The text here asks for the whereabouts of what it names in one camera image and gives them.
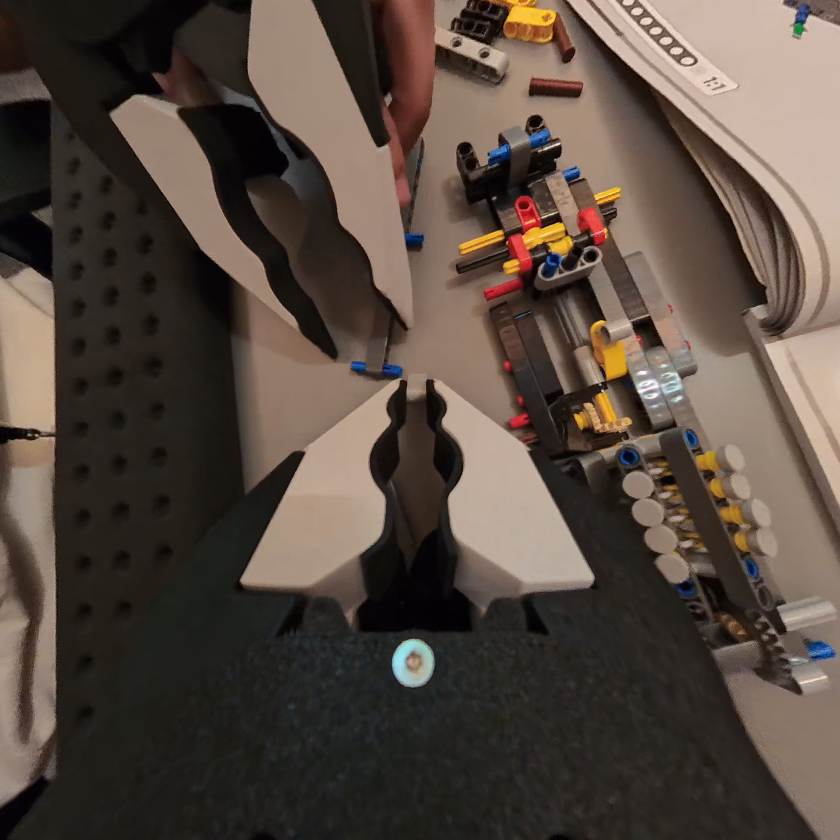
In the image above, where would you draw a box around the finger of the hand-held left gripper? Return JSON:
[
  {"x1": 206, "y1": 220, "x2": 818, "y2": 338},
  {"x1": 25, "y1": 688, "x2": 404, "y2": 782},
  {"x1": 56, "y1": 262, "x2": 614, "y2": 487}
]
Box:
[
  {"x1": 248, "y1": 0, "x2": 416, "y2": 330},
  {"x1": 110, "y1": 94, "x2": 340, "y2": 361}
]

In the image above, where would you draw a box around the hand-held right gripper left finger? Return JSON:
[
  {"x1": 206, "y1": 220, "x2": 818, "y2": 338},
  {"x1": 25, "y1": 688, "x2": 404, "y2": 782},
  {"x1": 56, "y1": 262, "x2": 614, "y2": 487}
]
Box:
[{"x1": 240, "y1": 379, "x2": 411, "y2": 632}]

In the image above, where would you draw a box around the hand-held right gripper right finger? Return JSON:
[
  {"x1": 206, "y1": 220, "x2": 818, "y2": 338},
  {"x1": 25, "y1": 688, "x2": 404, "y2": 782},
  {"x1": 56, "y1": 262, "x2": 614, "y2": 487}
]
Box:
[{"x1": 425, "y1": 378, "x2": 596, "y2": 621}]

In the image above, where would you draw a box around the long dark grey lego beam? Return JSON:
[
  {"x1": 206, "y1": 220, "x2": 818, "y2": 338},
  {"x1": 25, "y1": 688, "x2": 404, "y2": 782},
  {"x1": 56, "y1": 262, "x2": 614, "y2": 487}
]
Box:
[{"x1": 366, "y1": 136, "x2": 426, "y2": 380}]

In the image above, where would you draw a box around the partly built lego chassis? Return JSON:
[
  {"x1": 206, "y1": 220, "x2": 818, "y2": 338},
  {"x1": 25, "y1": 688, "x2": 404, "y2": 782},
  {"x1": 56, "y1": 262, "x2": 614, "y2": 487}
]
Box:
[{"x1": 453, "y1": 115, "x2": 837, "y2": 698}]

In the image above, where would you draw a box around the light grey lego beam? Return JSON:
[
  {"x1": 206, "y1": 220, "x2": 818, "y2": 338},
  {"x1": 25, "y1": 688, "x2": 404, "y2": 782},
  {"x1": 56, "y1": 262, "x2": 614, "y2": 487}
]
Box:
[{"x1": 433, "y1": 26, "x2": 511, "y2": 84}]

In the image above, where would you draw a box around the black lego connector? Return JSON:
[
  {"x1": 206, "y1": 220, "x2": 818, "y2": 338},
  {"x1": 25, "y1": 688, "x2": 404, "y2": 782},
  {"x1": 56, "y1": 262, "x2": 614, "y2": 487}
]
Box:
[{"x1": 449, "y1": 0, "x2": 509, "y2": 46}]

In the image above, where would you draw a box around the yellow lego connector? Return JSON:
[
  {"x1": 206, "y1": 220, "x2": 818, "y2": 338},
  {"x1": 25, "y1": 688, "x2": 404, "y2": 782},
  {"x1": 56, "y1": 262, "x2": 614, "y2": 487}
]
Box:
[{"x1": 502, "y1": 0, "x2": 557, "y2": 46}]

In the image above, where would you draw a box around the person's left hand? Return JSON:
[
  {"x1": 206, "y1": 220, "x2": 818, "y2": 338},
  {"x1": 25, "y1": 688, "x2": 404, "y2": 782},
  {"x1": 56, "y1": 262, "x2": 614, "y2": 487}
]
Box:
[{"x1": 367, "y1": 0, "x2": 435, "y2": 206}]

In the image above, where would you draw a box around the black dimpled mat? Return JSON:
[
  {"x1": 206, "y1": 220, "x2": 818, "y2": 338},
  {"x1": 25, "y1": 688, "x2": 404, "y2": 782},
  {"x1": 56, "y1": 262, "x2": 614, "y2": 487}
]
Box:
[{"x1": 49, "y1": 98, "x2": 244, "y2": 756}]

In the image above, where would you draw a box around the open instruction booklet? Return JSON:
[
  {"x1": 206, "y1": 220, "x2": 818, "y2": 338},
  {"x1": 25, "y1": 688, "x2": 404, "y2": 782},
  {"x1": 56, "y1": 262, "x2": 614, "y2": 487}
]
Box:
[{"x1": 564, "y1": 0, "x2": 840, "y2": 526}]

